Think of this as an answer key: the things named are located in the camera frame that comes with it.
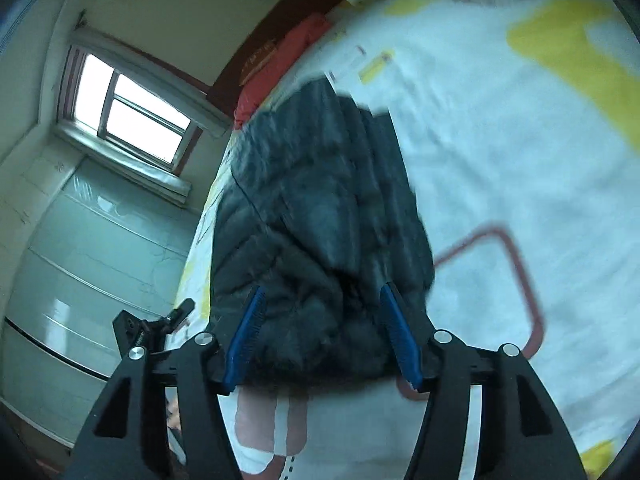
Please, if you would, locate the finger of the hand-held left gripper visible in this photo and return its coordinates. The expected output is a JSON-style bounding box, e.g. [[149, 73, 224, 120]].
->
[[112, 298, 196, 358]]

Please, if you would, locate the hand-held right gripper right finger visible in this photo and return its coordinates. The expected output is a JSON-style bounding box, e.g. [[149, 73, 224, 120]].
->
[[379, 281, 587, 480]]

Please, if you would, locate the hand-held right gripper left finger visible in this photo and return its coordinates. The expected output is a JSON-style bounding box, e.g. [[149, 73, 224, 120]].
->
[[64, 286, 267, 480]]

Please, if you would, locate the black puffer jacket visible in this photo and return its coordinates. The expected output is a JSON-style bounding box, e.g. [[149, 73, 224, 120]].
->
[[208, 80, 436, 392]]

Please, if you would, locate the glass-door wardrobe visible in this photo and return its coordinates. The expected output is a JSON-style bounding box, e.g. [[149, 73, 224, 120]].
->
[[0, 154, 212, 453]]

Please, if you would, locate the bed with patterned white sheet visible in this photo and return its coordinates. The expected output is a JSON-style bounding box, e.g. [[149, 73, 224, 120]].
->
[[171, 0, 640, 480]]

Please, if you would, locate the orange-brown cushion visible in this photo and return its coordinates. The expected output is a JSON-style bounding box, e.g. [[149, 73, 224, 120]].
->
[[238, 40, 282, 87]]

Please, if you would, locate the red pillow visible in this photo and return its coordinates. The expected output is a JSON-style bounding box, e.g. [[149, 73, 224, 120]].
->
[[233, 12, 334, 129]]

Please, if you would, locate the brown wooden headboard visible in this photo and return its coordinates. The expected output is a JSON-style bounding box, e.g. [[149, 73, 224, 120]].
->
[[212, 0, 347, 117]]

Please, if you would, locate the window with brown frame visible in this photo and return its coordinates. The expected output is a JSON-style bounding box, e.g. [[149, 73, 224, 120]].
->
[[57, 42, 206, 177]]

